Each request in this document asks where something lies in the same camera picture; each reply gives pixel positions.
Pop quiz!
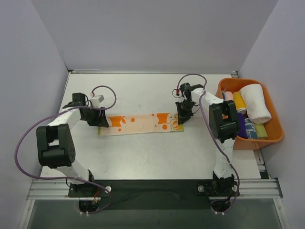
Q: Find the white towel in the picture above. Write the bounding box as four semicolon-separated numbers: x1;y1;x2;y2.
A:
240;84;272;124

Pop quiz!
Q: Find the green rolled towel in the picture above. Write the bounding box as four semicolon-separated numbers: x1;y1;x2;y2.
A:
254;124;268;140

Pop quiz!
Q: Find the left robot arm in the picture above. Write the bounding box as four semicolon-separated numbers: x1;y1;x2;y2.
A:
36;93;109;197

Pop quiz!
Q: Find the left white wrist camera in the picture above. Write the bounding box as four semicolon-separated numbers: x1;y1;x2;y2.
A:
90;95;104;106

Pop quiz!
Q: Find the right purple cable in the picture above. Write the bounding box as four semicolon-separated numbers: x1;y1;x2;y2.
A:
176;73;240;213

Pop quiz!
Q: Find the purple rolled towel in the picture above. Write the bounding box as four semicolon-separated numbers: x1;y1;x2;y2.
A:
237;113;247;139

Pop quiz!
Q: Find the aluminium frame rail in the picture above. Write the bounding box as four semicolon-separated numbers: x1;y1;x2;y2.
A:
27;179;283;200

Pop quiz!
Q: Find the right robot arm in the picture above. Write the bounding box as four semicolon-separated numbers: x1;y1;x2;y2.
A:
176;83;240;197

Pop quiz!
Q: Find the orange plastic basket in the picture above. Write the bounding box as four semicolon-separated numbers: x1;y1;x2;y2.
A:
215;78;284;150

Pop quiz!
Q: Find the blue patterned rolled towel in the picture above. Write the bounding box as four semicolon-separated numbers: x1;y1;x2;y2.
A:
244;118;258;139

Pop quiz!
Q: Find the pink rolled towel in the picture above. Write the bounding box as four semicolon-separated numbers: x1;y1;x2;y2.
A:
224;91;234;101

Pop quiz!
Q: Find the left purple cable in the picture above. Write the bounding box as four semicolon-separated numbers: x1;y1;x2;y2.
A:
14;85;117;214

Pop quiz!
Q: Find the yellow rolled towel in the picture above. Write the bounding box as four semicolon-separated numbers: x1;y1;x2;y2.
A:
233;92;246;115

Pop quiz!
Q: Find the black base mat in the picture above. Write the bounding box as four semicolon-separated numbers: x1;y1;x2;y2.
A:
68;177;240;213

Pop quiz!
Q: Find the purple cable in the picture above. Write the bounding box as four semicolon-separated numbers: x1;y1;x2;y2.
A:
176;73;240;213
14;85;117;214

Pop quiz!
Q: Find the orange cloth pile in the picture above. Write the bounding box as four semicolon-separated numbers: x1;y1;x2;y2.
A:
98;113;184;137

